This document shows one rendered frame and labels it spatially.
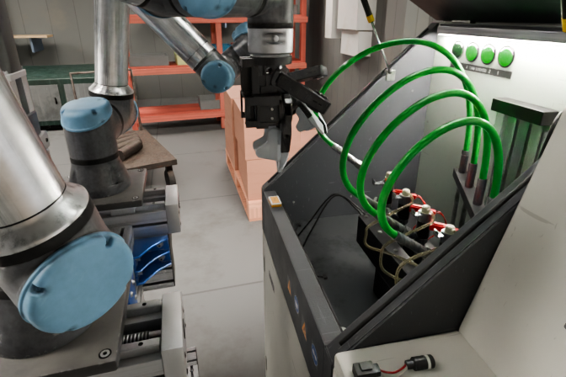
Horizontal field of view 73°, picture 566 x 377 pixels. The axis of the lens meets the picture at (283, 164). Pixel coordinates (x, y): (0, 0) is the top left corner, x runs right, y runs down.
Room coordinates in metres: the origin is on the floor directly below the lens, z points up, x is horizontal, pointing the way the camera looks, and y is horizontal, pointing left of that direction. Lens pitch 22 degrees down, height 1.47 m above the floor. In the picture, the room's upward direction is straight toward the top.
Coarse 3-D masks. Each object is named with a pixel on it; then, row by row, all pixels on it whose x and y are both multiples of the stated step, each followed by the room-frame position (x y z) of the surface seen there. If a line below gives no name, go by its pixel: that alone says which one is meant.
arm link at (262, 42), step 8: (248, 32) 0.65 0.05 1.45; (256, 32) 0.63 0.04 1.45; (264, 32) 0.62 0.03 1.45; (272, 32) 0.62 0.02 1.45; (280, 32) 0.63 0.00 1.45; (288, 32) 0.64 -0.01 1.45; (248, 40) 0.65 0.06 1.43; (256, 40) 0.63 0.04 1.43; (264, 40) 0.62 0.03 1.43; (272, 40) 0.63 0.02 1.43; (280, 40) 0.63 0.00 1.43; (288, 40) 0.64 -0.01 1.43; (248, 48) 0.65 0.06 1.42; (256, 48) 0.63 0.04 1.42; (264, 48) 0.62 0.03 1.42; (272, 48) 0.62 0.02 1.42; (280, 48) 0.63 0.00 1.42; (288, 48) 0.64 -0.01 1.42; (264, 56) 0.63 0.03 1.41; (272, 56) 0.63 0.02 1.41; (280, 56) 0.64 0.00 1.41
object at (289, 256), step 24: (264, 192) 1.08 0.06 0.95; (264, 216) 1.07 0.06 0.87; (288, 216) 0.93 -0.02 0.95; (288, 240) 0.81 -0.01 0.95; (288, 264) 0.75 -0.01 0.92; (312, 288) 0.63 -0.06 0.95; (312, 312) 0.56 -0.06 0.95; (312, 336) 0.55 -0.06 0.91; (336, 336) 0.51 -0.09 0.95; (312, 360) 0.54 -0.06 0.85
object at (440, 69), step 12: (420, 72) 0.76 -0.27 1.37; (432, 72) 0.76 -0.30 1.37; (444, 72) 0.77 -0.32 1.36; (456, 72) 0.77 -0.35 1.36; (396, 84) 0.75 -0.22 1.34; (468, 84) 0.78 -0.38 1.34; (384, 96) 0.74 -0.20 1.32; (372, 108) 0.74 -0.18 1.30; (360, 120) 0.73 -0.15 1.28; (480, 132) 0.79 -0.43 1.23; (348, 144) 0.73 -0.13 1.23; (468, 168) 0.80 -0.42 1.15; (348, 180) 0.73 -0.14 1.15; (468, 180) 0.79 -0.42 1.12; (372, 204) 0.74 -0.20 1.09
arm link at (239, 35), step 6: (240, 24) 1.06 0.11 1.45; (246, 24) 1.06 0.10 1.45; (234, 30) 1.08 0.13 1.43; (240, 30) 1.05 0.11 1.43; (246, 30) 1.05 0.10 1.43; (234, 36) 1.07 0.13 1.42; (240, 36) 1.05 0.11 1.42; (246, 36) 1.04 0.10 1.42; (234, 42) 1.06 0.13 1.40; (240, 42) 1.05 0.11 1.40; (246, 42) 1.04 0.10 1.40; (234, 48) 1.04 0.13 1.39; (240, 48) 1.04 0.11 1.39; (246, 48) 1.04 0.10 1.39; (240, 54) 1.04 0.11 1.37; (246, 54) 1.04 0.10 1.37
